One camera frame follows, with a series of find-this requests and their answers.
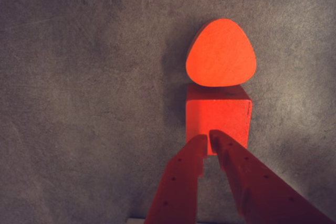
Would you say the orange rounded triangle block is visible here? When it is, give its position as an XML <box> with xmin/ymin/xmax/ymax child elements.
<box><xmin>185</xmin><ymin>18</ymin><xmax>257</xmax><ymax>88</ymax></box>

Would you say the red cube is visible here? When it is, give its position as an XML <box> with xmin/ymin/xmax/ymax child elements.
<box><xmin>185</xmin><ymin>83</ymin><xmax>253</xmax><ymax>156</ymax></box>

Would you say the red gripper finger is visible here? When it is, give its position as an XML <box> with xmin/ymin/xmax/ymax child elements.
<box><xmin>143</xmin><ymin>134</ymin><xmax>208</xmax><ymax>224</ymax></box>
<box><xmin>209</xmin><ymin>129</ymin><xmax>336</xmax><ymax>224</ymax></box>

